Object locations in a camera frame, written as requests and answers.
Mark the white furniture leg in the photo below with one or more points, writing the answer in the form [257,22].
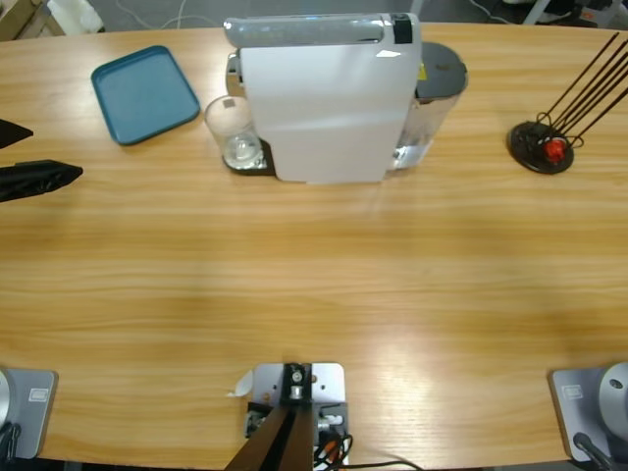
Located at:
[536,12]

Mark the white mount block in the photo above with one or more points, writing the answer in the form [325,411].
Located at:
[329,380]

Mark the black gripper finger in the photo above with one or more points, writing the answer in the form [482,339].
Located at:
[12,133]
[34,179]

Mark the teal plastic tray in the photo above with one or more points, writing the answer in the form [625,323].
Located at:
[142,88]

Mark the black clamp with connectors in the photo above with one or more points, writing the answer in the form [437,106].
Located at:
[338,408]

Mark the red coffee capsule silver foil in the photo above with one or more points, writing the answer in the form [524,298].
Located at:
[555,149]

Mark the clear glass cup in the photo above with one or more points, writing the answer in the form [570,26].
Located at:
[235,127]

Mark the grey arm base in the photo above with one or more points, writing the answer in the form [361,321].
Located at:
[34,407]
[579,407]

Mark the clear water tank black lid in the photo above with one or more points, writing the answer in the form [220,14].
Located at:
[441,68]

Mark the white tape scrap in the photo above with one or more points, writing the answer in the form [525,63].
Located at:
[244,385]

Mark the white capsule coffee machine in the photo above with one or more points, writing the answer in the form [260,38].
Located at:
[324,113]

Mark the black capsule holder with rods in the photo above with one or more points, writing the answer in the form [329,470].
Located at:
[527,147]

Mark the white table leg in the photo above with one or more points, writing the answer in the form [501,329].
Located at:
[417,6]

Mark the white foam block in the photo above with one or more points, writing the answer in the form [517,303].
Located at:
[78,15]

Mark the cardboard box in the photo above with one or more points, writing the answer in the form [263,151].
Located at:
[15,17]

